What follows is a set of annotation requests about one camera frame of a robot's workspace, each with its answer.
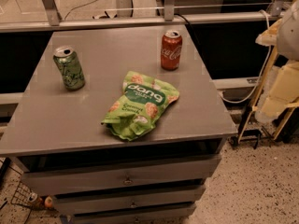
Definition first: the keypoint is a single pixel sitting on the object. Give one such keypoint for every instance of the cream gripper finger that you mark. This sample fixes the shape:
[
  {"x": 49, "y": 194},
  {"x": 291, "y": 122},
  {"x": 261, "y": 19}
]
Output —
[
  {"x": 269, "y": 36},
  {"x": 280, "y": 89}
]

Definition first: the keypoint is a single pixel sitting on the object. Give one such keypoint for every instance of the red coke can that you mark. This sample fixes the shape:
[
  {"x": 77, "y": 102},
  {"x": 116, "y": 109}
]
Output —
[{"x": 171, "y": 49}]

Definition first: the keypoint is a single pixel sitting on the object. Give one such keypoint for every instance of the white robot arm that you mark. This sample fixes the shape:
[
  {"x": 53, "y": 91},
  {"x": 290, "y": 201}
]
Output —
[{"x": 288, "y": 34}]

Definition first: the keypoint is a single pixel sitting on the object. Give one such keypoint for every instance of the green soda can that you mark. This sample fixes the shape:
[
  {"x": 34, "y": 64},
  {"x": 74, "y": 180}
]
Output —
[{"x": 66, "y": 60}]

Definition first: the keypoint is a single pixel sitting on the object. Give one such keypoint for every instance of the top grey drawer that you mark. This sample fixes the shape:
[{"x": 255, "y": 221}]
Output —
[{"x": 121, "y": 175}]

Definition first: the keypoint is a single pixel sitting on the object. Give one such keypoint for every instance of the grey drawer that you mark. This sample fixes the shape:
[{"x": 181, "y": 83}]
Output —
[
  {"x": 121, "y": 175},
  {"x": 129, "y": 200},
  {"x": 135, "y": 216}
]

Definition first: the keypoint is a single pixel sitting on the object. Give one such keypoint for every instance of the grey metal railing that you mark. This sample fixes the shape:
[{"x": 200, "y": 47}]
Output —
[{"x": 55, "y": 15}]

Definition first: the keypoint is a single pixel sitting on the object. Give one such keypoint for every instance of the green dang chips bag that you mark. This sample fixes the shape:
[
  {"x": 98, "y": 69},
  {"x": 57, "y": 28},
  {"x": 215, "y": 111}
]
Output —
[{"x": 143, "y": 101}]

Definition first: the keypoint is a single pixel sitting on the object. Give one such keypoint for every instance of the bottom grey drawer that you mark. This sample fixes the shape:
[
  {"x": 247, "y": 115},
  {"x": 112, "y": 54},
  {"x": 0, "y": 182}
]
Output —
[{"x": 135, "y": 216}]

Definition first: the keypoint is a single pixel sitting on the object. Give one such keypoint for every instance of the grey drawer cabinet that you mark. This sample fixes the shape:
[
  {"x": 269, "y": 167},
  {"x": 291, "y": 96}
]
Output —
[{"x": 109, "y": 135}]

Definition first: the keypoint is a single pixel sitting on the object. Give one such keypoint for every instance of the middle grey drawer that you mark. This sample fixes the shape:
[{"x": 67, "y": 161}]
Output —
[{"x": 129, "y": 200}]

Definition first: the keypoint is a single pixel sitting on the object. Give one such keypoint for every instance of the orange fruit on floor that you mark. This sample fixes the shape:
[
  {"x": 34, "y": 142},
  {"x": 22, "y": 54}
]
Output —
[{"x": 48, "y": 202}]

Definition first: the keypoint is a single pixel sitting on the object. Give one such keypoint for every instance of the yellow wooden frame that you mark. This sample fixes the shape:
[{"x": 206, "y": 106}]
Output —
[{"x": 252, "y": 108}]

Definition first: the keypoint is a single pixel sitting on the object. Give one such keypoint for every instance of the can in wire basket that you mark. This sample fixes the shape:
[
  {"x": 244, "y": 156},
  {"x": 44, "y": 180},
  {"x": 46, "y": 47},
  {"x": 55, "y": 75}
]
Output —
[{"x": 34, "y": 200}]

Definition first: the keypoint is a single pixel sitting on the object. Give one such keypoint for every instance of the wire basket on floor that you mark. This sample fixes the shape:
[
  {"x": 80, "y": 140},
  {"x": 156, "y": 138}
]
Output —
[{"x": 20, "y": 196}]

